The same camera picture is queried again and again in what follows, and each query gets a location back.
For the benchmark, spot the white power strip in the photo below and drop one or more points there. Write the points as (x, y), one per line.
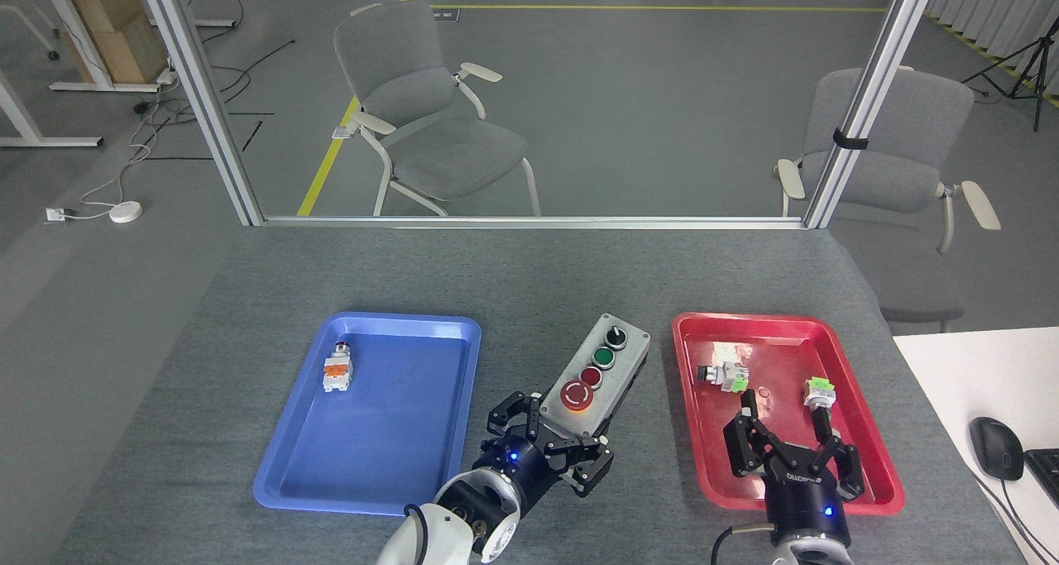
(167, 77)

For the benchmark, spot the blue plastic tray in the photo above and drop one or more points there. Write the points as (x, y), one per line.
(372, 433)

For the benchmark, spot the white floor socket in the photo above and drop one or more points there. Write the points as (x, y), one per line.
(58, 214)

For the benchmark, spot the orange and white button switch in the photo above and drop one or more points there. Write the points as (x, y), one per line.
(337, 371)

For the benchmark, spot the silver aluminium crossbar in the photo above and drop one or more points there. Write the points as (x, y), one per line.
(529, 222)

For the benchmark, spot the grey chair with white armrests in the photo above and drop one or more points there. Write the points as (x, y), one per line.
(447, 147)
(902, 168)

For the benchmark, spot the black tripod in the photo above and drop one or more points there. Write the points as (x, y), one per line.
(1037, 60)

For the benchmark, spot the black computer mouse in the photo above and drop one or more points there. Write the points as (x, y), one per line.
(997, 449)

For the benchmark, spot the black knob selector switch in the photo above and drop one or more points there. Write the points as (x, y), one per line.
(724, 375)

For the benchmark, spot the black keyboard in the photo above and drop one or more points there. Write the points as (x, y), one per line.
(1044, 474)

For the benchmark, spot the white round floor device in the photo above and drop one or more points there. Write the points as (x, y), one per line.
(126, 212)

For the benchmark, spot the red plastic tray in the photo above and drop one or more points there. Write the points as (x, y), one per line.
(786, 346)

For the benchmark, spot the brown cardboard box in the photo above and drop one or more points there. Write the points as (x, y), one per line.
(116, 27)

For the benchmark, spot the grey pleated curtain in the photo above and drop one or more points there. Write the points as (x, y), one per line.
(1001, 11)

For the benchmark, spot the green push button switch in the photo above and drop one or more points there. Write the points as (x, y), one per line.
(819, 391)

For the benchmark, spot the grey control box with buttons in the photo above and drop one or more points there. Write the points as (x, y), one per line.
(608, 366)

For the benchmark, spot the white desk frame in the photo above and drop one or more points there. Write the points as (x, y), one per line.
(83, 48)
(33, 139)

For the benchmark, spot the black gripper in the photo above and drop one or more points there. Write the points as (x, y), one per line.
(802, 511)
(525, 466)

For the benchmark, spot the white side table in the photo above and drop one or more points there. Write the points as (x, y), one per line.
(960, 375)

